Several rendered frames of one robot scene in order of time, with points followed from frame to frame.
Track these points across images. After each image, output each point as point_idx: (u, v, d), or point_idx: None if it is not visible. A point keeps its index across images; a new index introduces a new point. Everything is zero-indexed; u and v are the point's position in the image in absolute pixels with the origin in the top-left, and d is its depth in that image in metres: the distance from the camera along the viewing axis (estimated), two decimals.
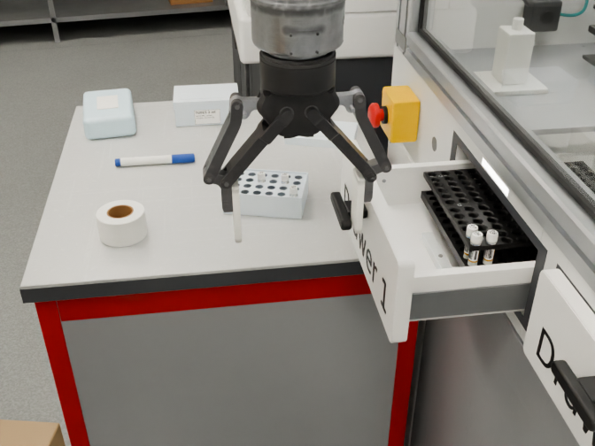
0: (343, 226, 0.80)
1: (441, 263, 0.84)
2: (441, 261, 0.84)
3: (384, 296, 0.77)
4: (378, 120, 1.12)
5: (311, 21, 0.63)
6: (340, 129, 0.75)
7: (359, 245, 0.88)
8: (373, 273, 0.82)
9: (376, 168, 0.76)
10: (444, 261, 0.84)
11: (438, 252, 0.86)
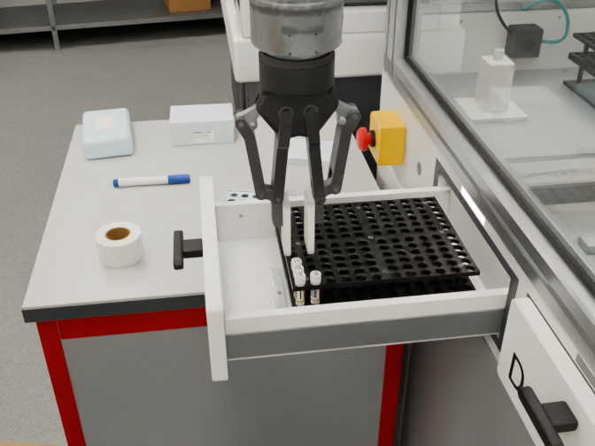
0: (174, 265, 0.82)
1: (277, 300, 0.86)
2: (278, 298, 0.86)
3: None
4: (366, 144, 1.16)
5: (310, 21, 0.63)
6: None
7: None
8: None
9: (326, 190, 0.77)
10: (281, 298, 0.86)
11: (279, 288, 0.88)
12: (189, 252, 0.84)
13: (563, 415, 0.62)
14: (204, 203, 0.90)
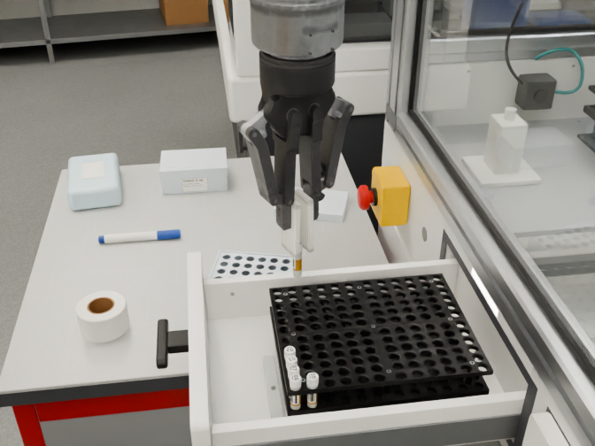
0: (157, 365, 0.75)
1: (271, 397, 0.79)
2: (272, 396, 0.79)
3: None
4: (367, 203, 1.09)
5: (328, 19, 0.63)
6: None
7: None
8: None
9: (320, 186, 0.78)
10: (274, 396, 0.79)
11: (273, 382, 0.81)
12: (175, 348, 0.77)
13: None
14: (192, 287, 0.83)
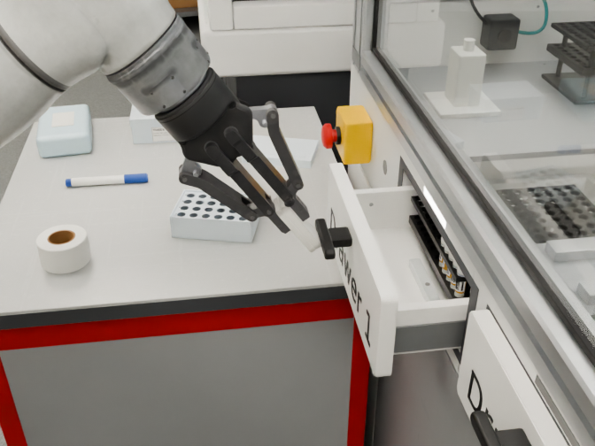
0: (326, 255, 0.78)
1: (428, 292, 0.82)
2: (428, 290, 0.82)
3: (368, 329, 0.75)
4: (331, 141, 1.09)
5: (158, 72, 0.63)
6: (261, 151, 0.75)
7: (345, 272, 0.86)
8: (358, 303, 0.80)
9: (291, 189, 0.76)
10: (430, 290, 0.82)
11: (426, 280, 0.84)
12: (339, 242, 0.80)
13: (519, 445, 0.55)
14: (344, 190, 0.86)
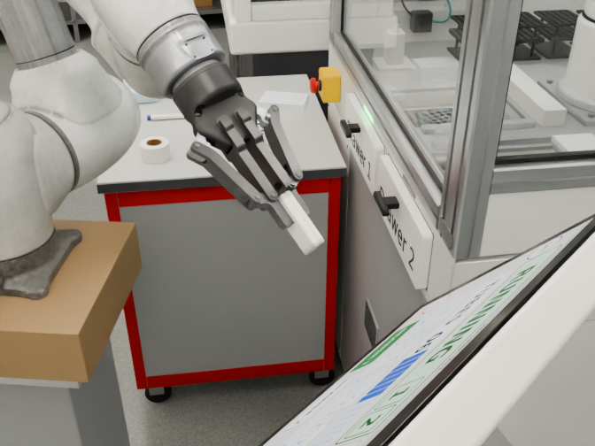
0: (347, 135, 1.47)
1: None
2: None
3: (369, 171, 1.44)
4: (315, 88, 1.77)
5: (194, 29, 0.78)
6: None
7: (356, 150, 1.55)
8: (363, 162, 1.49)
9: (291, 181, 0.80)
10: None
11: None
12: (353, 129, 1.49)
13: (392, 201, 1.23)
14: (356, 105, 1.55)
